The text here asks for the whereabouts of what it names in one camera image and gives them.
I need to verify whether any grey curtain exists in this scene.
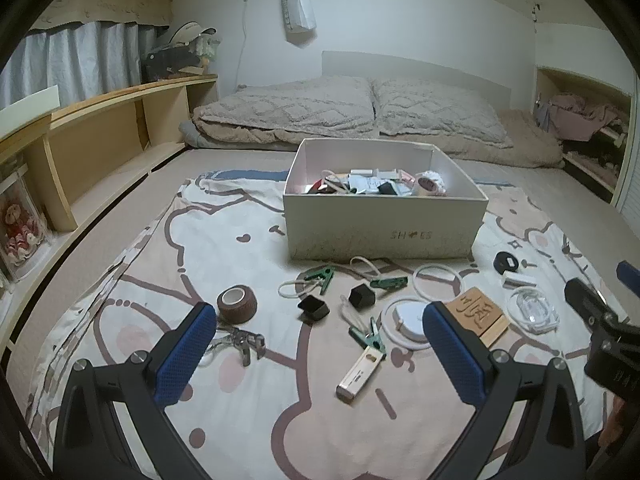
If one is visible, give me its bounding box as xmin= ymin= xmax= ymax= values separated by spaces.
xmin=0 ymin=22 xmax=161 ymax=108

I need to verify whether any white printed packet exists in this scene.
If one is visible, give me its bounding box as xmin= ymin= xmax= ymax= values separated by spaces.
xmin=350 ymin=167 xmax=401 ymax=193

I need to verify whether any beige curtain valance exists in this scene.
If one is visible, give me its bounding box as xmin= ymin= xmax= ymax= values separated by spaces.
xmin=30 ymin=0 xmax=176 ymax=31

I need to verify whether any white cap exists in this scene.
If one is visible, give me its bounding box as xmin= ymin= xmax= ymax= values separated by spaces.
xmin=167 ymin=21 xmax=217 ymax=46

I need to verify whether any white wall cable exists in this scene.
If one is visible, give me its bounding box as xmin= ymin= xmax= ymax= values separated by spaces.
xmin=237 ymin=0 xmax=253 ymax=86

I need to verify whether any brown tape roll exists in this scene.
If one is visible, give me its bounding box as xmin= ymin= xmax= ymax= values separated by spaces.
xmin=216 ymin=285 xmax=259 ymax=324

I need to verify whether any white cardboard box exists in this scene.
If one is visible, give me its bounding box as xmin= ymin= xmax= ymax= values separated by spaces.
xmin=282 ymin=137 xmax=490 ymax=262

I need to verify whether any pile of pink clothes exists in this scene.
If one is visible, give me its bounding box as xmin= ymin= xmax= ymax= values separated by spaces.
xmin=537 ymin=91 xmax=628 ymax=143

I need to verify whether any beige folded duvet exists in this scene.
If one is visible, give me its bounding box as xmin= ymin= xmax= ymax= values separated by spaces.
xmin=180 ymin=110 xmax=566 ymax=168

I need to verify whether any large white ring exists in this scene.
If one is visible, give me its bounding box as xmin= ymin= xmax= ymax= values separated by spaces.
xmin=413 ymin=262 xmax=460 ymax=302

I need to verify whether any wooden shelf unit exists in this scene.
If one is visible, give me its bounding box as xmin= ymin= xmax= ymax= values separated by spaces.
xmin=0 ymin=74 xmax=219 ymax=281

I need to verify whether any doll in clear case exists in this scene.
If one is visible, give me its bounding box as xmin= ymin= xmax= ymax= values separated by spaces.
xmin=0 ymin=160 xmax=53 ymax=281

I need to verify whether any grey quilted pillow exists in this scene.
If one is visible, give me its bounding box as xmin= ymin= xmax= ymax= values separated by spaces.
xmin=371 ymin=77 xmax=515 ymax=150
xmin=192 ymin=75 xmax=377 ymax=133

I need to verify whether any white hanging bag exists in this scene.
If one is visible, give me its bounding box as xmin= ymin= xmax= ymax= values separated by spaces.
xmin=280 ymin=0 xmax=318 ymax=36

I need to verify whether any carved wooden coaster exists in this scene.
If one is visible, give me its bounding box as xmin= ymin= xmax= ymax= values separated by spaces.
xmin=445 ymin=287 xmax=511 ymax=348

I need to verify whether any clear plastic tube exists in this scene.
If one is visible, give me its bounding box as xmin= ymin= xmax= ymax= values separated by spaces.
xmin=340 ymin=297 xmax=368 ymax=333

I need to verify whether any black round tin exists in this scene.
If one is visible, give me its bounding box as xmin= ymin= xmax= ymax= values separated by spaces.
xmin=492 ymin=250 xmax=520 ymax=276

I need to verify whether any white lace cloth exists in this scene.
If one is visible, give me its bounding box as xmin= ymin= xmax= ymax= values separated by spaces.
xmin=420 ymin=170 xmax=447 ymax=193

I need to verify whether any white board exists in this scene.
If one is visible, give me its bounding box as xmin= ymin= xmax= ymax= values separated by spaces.
xmin=0 ymin=85 xmax=60 ymax=111

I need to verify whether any white cable tie loop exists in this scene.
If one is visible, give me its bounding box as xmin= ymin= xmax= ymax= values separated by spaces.
xmin=320 ymin=170 xmax=351 ymax=195

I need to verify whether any silver metal tool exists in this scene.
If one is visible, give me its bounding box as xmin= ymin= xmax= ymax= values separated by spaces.
xmin=205 ymin=327 xmax=267 ymax=367

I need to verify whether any white stick lighter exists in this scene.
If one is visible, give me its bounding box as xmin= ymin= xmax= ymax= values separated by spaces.
xmin=335 ymin=347 xmax=387 ymax=402

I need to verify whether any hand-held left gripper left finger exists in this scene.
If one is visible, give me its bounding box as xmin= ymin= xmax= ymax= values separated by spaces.
xmin=52 ymin=301 xmax=218 ymax=480

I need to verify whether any clear bag with white cable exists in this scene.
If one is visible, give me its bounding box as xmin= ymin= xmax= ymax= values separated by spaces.
xmin=506 ymin=287 xmax=560 ymax=335

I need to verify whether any pale green plush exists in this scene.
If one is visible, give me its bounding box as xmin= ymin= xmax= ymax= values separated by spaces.
xmin=192 ymin=34 xmax=222 ymax=63

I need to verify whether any dark bag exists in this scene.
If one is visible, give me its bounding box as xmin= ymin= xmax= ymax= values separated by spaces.
xmin=141 ymin=42 xmax=201 ymax=81

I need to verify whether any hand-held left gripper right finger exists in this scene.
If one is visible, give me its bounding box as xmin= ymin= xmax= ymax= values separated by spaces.
xmin=422 ymin=301 xmax=588 ymax=480

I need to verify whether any white round device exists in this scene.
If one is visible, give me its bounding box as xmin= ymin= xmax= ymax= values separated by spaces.
xmin=392 ymin=301 xmax=432 ymax=341

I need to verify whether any beige short cable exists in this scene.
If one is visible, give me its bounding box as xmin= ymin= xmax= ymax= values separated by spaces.
xmin=349 ymin=256 xmax=396 ymax=281

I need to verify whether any printed cartoon blanket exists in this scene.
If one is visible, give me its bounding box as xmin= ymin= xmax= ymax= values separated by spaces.
xmin=30 ymin=167 xmax=621 ymax=480

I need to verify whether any small white box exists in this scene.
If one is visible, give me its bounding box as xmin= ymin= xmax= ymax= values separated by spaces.
xmin=501 ymin=270 xmax=535 ymax=290

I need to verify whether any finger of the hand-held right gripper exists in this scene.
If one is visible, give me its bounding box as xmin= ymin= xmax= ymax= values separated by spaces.
xmin=616 ymin=260 xmax=640 ymax=288
xmin=565 ymin=277 xmax=618 ymax=331

